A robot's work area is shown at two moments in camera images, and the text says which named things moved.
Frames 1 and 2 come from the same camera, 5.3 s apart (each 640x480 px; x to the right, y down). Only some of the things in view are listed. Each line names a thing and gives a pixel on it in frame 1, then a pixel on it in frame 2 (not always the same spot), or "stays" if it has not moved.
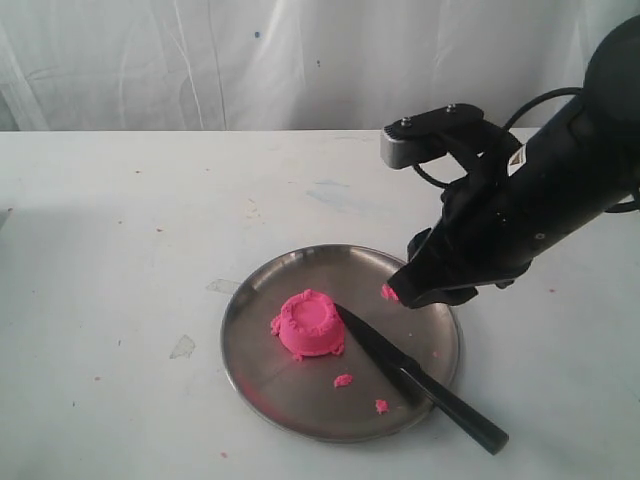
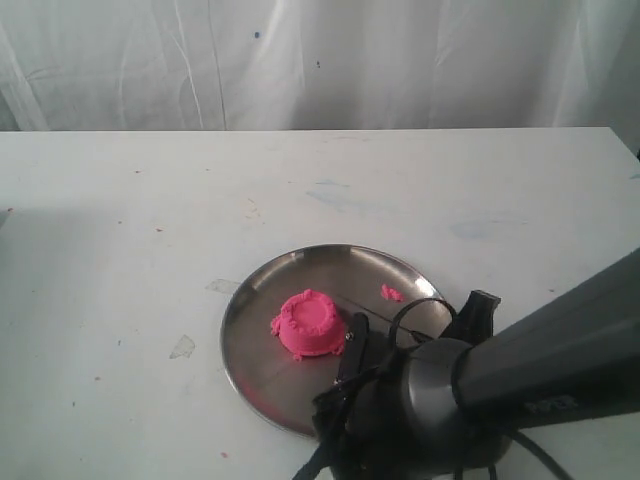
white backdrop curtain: x=286 y=65 stays
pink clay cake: x=308 y=324 stays
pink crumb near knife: x=388 y=293 stays
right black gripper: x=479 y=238 -> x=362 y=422
